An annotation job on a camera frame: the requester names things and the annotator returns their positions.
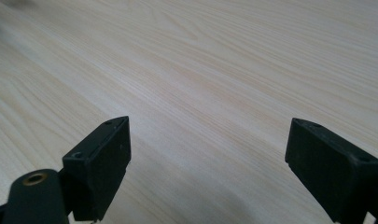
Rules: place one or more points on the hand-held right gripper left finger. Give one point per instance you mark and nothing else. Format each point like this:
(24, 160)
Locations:
(98, 168)

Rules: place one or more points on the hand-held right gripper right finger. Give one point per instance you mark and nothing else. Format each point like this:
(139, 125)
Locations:
(329, 168)

